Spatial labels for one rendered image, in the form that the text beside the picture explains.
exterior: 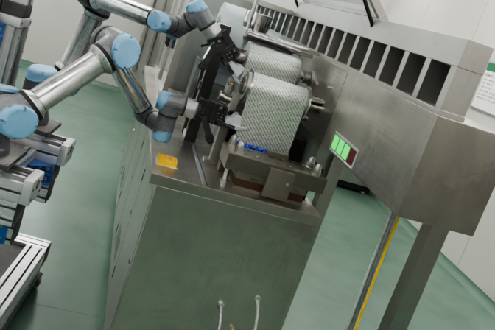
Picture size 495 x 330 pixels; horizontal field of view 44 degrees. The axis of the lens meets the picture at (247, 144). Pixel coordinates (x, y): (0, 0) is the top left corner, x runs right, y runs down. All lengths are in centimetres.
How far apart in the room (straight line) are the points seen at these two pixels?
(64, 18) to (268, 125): 574
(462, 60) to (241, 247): 108
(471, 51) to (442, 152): 28
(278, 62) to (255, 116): 33
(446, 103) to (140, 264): 123
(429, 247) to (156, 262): 98
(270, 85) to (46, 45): 581
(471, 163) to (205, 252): 103
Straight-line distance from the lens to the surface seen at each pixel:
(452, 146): 177
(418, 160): 175
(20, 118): 205
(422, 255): 195
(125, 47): 213
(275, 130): 247
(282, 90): 245
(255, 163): 229
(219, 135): 252
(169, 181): 221
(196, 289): 239
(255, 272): 239
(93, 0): 251
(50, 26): 801
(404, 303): 200
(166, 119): 237
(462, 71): 175
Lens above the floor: 155
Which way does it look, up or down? 12 degrees down
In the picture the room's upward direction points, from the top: 19 degrees clockwise
